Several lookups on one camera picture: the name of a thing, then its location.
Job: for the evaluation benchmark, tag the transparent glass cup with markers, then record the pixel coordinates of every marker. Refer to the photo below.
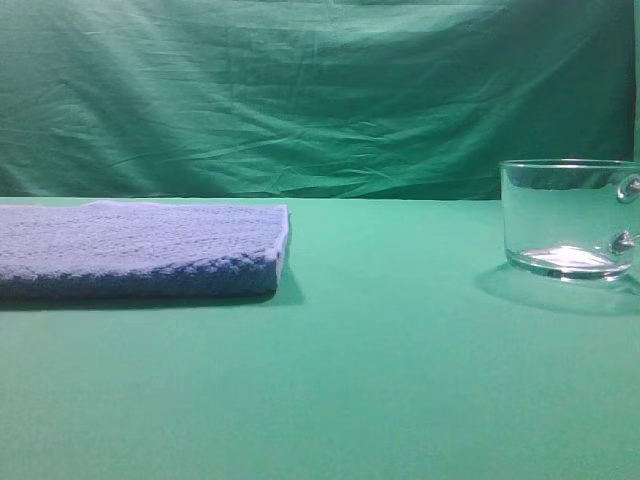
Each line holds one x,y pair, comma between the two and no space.
571,218

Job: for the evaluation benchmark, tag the folded blue towel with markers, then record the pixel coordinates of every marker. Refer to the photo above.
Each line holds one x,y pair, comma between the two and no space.
109,249

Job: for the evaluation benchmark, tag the green table cloth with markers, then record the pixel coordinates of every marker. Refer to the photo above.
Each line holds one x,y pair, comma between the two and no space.
399,345

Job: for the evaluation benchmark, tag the green backdrop cloth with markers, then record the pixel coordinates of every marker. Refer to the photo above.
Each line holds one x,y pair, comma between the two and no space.
309,99

